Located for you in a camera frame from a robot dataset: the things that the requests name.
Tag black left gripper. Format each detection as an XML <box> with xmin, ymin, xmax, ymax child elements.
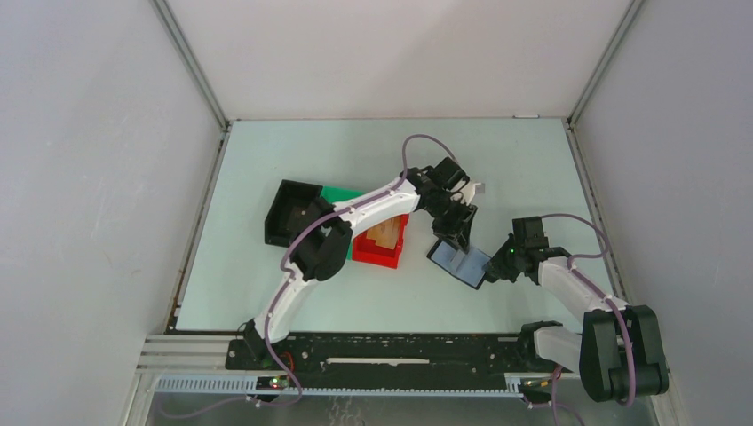
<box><xmin>427</xmin><ymin>193</ymin><xmax>478</xmax><ymax>255</ymax></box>

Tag black leather card holder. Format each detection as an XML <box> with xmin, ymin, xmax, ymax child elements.
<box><xmin>426</xmin><ymin>240</ymin><xmax>491</xmax><ymax>290</ymax></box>

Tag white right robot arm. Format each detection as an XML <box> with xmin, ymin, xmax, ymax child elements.
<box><xmin>486</xmin><ymin>217</ymin><xmax>670</xmax><ymax>406</ymax></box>

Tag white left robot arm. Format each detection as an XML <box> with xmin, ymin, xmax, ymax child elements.
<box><xmin>243</xmin><ymin>157</ymin><xmax>481</xmax><ymax>370</ymax></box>

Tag orange cards in red bin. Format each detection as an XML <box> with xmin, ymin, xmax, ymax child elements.
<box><xmin>366</xmin><ymin>217</ymin><xmax>401</xmax><ymax>249</ymax></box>

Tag red plastic bin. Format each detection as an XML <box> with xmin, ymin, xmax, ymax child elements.
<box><xmin>351</xmin><ymin>215</ymin><xmax>408</xmax><ymax>269</ymax></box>

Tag green plastic bin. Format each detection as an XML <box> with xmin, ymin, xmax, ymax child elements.
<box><xmin>321</xmin><ymin>185</ymin><xmax>364</xmax><ymax>261</ymax></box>

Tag black plastic bin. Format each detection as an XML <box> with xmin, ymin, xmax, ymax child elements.
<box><xmin>264</xmin><ymin>179</ymin><xmax>323</xmax><ymax>248</ymax></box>

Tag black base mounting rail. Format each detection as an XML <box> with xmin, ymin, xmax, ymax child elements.
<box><xmin>139</xmin><ymin>330</ymin><xmax>583</xmax><ymax>399</ymax></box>

